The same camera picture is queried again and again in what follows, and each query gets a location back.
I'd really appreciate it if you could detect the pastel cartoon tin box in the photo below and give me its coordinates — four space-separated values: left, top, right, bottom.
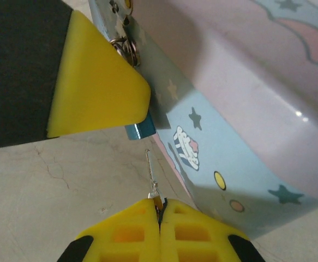
89 0 318 241

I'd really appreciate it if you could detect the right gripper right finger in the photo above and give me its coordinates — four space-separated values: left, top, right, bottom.
160 199 266 262

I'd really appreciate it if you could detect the small metal ring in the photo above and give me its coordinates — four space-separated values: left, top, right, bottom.
111 34 141 67

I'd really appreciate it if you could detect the silver zipper pull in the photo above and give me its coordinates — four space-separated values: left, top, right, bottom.
146 148 166 211

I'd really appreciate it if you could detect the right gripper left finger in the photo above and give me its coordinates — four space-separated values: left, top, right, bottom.
56 198 163 262

